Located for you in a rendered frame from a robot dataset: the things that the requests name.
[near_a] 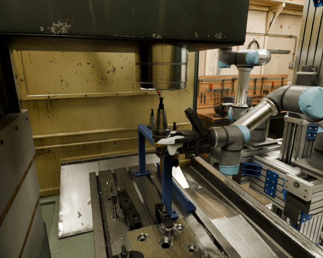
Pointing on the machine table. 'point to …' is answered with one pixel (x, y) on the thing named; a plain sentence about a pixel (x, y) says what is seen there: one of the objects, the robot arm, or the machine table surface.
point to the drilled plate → (143, 245)
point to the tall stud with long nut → (114, 203)
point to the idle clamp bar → (126, 202)
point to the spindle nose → (161, 66)
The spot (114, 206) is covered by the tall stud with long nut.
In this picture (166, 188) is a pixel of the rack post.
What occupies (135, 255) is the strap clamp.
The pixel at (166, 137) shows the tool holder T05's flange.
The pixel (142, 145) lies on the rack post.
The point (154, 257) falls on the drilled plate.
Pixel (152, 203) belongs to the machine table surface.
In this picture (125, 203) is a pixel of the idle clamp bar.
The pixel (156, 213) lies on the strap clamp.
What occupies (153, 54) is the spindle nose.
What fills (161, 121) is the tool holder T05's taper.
